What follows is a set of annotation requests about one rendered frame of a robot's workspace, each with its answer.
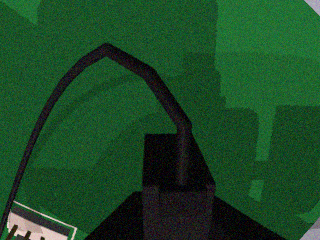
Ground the green circuit board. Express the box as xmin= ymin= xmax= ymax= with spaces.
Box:
xmin=0 ymin=0 xmax=320 ymax=240

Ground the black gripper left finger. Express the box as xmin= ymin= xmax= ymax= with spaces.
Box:
xmin=83 ymin=191 xmax=144 ymax=240

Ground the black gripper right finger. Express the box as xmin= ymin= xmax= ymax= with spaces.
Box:
xmin=209 ymin=195 xmax=287 ymax=240

